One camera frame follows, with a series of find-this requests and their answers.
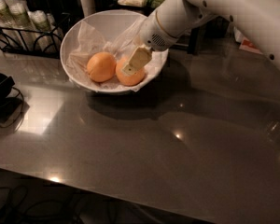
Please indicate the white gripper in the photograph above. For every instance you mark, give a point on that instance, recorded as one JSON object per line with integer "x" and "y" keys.
{"x": 153, "y": 32}

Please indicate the orange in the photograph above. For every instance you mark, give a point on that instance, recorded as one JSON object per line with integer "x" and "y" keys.
{"x": 101, "y": 66}
{"x": 128, "y": 80}

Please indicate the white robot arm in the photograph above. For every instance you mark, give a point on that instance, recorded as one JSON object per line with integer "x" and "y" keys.
{"x": 257, "y": 20}

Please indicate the white bowl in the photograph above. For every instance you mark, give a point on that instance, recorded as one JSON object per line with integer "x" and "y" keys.
{"x": 109, "y": 22}

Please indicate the black condiment shelf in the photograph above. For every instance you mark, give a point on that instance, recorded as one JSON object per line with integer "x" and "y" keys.
{"x": 190, "y": 41}

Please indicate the white cylinder container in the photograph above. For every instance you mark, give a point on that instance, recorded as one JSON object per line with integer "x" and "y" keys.
{"x": 87, "y": 0}

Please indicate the paper cup stack right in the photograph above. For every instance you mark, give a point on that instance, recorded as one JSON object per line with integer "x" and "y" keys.
{"x": 43, "y": 28}

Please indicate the paper cup stack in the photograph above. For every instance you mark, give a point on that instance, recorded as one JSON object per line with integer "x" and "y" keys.
{"x": 43, "y": 28}
{"x": 23, "y": 22}
{"x": 7, "y": 25}

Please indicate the red white packet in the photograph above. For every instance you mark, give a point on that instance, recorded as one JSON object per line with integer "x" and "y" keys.
{"x": 247, "y": 45}

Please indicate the paper cup stack middle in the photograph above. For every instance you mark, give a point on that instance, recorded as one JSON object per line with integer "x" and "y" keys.
{"x": 23, "y": 22}

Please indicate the paper cup stack left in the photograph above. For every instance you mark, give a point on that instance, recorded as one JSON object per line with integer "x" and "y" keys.
{"x": 7, "y": 25}

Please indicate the black wire cup rack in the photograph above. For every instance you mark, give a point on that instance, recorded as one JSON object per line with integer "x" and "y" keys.
{"x": 35, "y": 42}

